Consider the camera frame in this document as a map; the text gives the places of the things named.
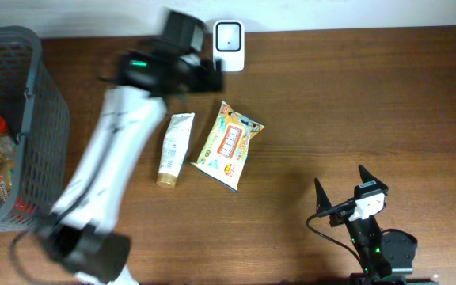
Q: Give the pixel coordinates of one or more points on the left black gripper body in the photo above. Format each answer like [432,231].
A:
[207,77]

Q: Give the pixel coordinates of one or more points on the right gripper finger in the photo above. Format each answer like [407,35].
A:
[366,176]
[322,201]

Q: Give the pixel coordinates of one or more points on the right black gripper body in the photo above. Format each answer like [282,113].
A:
[340,218]

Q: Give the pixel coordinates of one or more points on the white cream tube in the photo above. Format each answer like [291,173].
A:
[174,148]

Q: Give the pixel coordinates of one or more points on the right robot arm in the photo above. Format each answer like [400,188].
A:
[385,256]

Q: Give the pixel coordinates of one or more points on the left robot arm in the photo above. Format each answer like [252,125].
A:
[78,232]

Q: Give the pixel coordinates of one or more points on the white barcode scanner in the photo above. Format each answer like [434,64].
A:
[229,44]

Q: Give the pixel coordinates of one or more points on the grey plastic mesh basket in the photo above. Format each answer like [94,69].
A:
[39,122]

